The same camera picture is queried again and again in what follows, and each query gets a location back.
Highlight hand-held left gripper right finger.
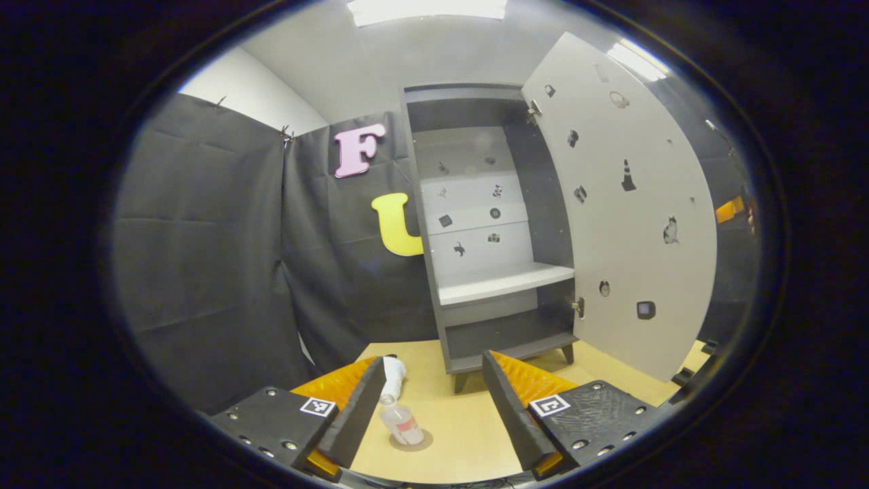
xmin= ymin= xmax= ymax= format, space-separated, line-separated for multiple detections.
xmin=481 ymin=350 xmax=669 ymax=482

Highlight round brown coaster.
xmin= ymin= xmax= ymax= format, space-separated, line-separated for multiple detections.
xmin=389 ymin=429 xmax=434 ymax=452

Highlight grey cabinet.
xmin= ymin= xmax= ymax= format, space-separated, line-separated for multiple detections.
xmin=402 ymin=83 xmax=579 ymax=395

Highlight narrow ceiling light panel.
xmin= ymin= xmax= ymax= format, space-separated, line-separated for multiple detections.
xmin=606 ymin=38 xmax=671 ymax=84

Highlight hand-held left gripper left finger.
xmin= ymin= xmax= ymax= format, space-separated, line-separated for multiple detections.
xmin=209 ymin=355 xmax=389 ymax=484

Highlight light grey cabinet door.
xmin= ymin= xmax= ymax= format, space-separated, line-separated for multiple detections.
xmin=521 ymin=32 xmax=719 ymax=383

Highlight clear bottle with pink label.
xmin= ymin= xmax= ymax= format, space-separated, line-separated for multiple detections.
xmin=379 ymin=394 xmax=426 ymax=447

